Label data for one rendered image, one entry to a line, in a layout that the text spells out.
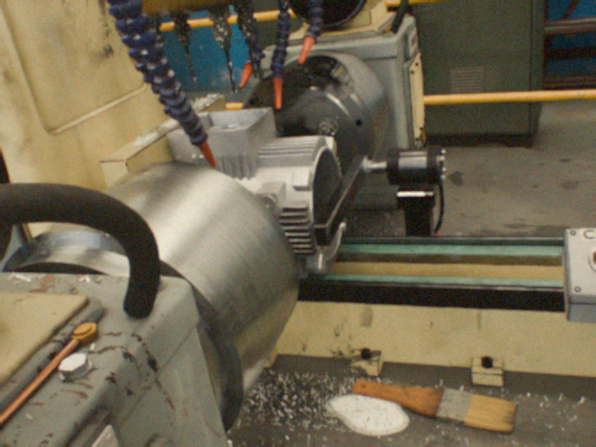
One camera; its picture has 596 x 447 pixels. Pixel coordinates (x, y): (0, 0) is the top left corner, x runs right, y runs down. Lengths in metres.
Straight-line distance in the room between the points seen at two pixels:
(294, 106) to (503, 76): 2.89
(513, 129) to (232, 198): 3.41
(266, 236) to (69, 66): 0.43
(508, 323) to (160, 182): 0.47
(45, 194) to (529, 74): 3.63
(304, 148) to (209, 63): 6.16
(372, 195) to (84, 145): 0.65
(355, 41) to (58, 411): 1.02
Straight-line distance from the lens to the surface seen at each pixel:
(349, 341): 0.87
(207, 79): 7.01
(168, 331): 0.39
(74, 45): 0.92
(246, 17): 0.83
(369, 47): 1.21
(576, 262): 0.57
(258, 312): 0.55
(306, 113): 1.03
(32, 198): 0.28
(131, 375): 0.36
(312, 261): 0.81
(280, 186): 0.76
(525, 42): 3.79
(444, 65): 3.89
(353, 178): 0.88
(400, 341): 0.85
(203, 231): 0.54
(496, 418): 0.79
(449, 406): 0.79
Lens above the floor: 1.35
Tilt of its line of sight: 25 degrees down
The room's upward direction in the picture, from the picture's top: 10 degrees counter-clockwise
